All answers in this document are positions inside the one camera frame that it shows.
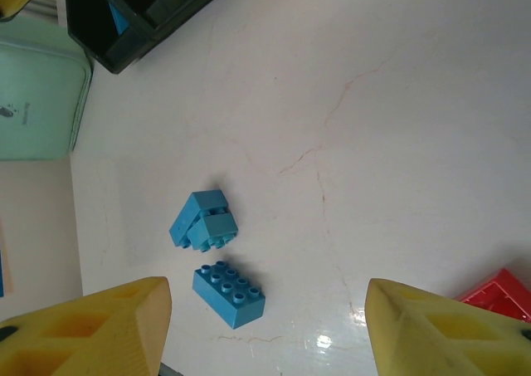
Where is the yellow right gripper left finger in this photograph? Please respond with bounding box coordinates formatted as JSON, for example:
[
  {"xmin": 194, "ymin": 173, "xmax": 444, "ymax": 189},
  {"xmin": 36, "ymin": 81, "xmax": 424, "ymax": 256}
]
[{"xmin": 0, "ymin": 275, "xmax": 173, "ymax": 376}]

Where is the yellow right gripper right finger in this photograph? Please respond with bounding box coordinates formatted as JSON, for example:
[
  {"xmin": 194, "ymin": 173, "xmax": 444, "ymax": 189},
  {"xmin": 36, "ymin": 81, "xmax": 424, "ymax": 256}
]
[{"xmin": 366, "ymin": 277, "xmax": 531, "ymax": 376}]

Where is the small blue lego brick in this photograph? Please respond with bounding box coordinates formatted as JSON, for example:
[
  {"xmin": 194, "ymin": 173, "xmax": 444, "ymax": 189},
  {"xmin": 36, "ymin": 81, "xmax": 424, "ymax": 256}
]
[
  {"xmin": 168, "ymin": 188, "xmax": 230, "ymax": 251},
  {"xmin": 187, "ymin": 209, "xmax": 240, "ymax": 254},
  {"xmin": 106, "ymin": 0, "xmax": 133, "ymax": 37}
]

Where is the black plastic bin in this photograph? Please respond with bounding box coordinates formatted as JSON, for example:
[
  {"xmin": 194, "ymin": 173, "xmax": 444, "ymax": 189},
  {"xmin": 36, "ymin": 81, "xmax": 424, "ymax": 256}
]
[
  {"xmin": 64, "ymin": 0, "xmax": 161, "ymax": 75},
  {"xmin": 95, "ymin": 0, "xmax": 244, "ymax": 32}
]

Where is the red lego brick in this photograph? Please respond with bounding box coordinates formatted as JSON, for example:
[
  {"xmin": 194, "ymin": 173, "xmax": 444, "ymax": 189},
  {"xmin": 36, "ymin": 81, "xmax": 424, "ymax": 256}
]
[{"xmin": 454, "ymin": 267, "xmax": 531, "ymax": 324}]

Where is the mint green zip case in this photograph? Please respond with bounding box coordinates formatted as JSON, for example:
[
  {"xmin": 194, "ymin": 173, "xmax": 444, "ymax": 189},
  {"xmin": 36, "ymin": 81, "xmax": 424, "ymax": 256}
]
[{"xmin": 0, "ymin": 17, "xmax": 95, "ymax": 162}]

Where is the long blue lego brick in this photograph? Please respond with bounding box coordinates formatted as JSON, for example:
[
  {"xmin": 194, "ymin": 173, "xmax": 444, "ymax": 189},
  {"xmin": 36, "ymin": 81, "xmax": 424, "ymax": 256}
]
[{"xmin": 192, "ymin": 260, "xmax": 267, "ymax": 330}]

